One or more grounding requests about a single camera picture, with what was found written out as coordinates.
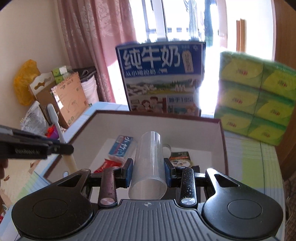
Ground blue white tissue packet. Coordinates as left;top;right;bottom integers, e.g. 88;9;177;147
108;135;137;163

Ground green round-label card packet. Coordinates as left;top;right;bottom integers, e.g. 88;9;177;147
169;151;193;168

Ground white stacked buckets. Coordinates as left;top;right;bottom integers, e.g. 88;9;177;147
81;75;99;105

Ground clear plastic cup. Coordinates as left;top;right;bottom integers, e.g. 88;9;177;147
128;132;167;200

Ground purple box with red item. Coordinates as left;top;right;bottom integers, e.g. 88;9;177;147
45;125;59;140

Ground clear plastic bag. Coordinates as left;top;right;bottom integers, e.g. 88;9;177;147
20;101;49;135

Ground green tissue pack bundle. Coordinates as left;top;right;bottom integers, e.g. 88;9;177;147
214;51;295;146

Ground red snack packet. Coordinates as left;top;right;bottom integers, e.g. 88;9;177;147
93;159;122;173

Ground black shaver box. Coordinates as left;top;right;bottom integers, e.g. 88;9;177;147
191;165;200;173

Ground pink patterned curtain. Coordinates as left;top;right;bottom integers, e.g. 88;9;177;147
57;1;136;102

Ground blue milk carton box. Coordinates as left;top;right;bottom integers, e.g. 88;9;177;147
116;41;206;116

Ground white toothbrush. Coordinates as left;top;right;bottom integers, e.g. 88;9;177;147
47;103;78;174

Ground brown cardboard carton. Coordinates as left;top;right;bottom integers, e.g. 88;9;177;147
29;72;89;129

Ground yellow plastic bag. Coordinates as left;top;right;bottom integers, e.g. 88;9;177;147
13;59;41;106

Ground small white lidded jar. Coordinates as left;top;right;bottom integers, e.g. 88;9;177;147
163;144;171;159

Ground brown open cardboard box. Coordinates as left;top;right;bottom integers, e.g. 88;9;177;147
43;110;229;183

